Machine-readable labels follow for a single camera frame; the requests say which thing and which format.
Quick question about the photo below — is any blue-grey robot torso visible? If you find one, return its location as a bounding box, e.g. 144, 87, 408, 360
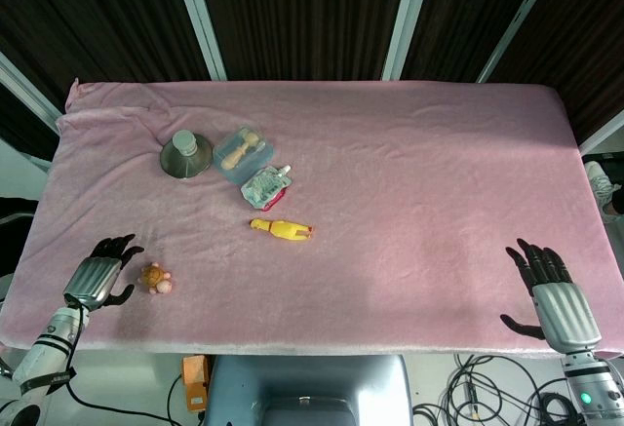
207, 353, 415, 426

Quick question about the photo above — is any black looped floor cable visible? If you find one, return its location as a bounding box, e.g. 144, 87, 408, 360
412, 351, 569, 426

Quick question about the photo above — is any coiled thick black cable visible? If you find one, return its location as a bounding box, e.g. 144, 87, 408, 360
528, 389, 589, 426

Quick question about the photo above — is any pink plush blanket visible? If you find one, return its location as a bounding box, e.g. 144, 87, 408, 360
0, 78, 624, 360

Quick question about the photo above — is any grey white sneaker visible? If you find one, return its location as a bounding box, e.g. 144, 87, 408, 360
583, 159, 621, 215

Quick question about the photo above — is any silver spouted pouch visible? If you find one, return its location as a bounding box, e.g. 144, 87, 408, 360
241, 165, 295, 208

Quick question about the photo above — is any yellow rubber chicken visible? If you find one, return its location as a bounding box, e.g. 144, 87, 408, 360
250, 217, 316, 242

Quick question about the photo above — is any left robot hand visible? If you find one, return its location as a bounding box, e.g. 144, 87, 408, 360
62, 233, 146, 312

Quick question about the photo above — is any dark slatted partition panel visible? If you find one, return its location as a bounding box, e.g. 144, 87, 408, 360
487, 0, 624, 147
193, 0, 411, 82
0, 0, 216, 87
402, 0, 543, 84

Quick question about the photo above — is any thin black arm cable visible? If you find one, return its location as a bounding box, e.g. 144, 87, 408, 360
63, 298, 196, 426

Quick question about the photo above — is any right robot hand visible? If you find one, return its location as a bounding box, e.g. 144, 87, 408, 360
499, 238, 604, 353

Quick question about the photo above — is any round steel plate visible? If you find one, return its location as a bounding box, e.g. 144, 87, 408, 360
159, 133, 215, 181

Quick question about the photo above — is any little turtle toy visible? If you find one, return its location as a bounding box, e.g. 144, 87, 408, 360
140, 261, 176, 296

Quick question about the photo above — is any clear box with blue base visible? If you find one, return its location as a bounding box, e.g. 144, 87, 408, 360
212, 126, 275, 186

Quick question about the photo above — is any white frame post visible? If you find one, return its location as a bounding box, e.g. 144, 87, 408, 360
379, 0, 438, 83
476, 0, 561, 85
169, 0, 229, 82
0, 50, 64, 128
578, 108, 624, 155

